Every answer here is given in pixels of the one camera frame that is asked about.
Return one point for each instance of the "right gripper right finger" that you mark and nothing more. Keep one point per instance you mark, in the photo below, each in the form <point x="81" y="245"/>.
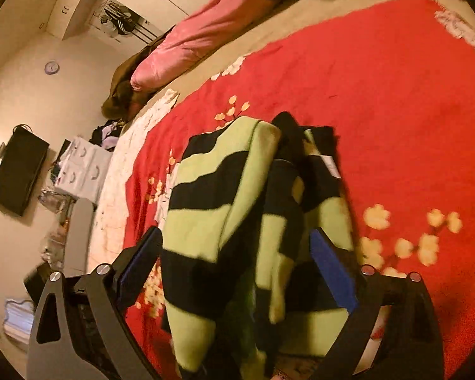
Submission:
<point x="411" y="346"/>

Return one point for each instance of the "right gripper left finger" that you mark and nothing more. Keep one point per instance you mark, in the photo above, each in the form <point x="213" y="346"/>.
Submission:
<point x="79" y="329"/>

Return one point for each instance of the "green black striped sweater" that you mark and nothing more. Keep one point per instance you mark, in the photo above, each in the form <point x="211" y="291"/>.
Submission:
<point x="257" y="254"/>

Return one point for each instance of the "pile of dark clothes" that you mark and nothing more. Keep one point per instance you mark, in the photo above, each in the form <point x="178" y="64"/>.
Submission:
<point x="107" y="135"/>

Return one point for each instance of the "cream white blanket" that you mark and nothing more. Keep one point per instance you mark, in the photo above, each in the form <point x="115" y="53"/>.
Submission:
<point x="110" y="219"/>

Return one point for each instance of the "white drawer cabinet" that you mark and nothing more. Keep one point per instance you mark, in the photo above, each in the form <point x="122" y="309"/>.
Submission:
<point x="83" y="169"/>

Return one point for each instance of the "brown fur-trimmed coat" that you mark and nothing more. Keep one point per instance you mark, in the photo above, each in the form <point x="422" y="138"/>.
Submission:
<point x="123" y="103"/>

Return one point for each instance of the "red floral blanket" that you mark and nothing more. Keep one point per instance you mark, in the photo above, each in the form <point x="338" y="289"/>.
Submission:
<point x="396" y="82"/>

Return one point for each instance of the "hanging bags on rack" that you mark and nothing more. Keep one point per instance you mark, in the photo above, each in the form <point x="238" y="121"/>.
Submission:
<point x="116" y="20"/>

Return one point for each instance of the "beige bed sheet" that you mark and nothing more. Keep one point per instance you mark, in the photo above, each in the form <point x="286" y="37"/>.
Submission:
<point x="290" y="16"/>

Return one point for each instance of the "pink quilt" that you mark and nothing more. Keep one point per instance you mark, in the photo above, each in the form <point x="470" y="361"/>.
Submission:
<point x="212" y="26"/>

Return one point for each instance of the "black wall television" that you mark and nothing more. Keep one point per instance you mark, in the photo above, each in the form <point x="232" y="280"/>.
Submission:
<point x="21" y="161"/>

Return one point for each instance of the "round wall clock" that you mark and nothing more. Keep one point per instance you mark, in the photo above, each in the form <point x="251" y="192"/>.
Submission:
<point x="51" y="68"/>

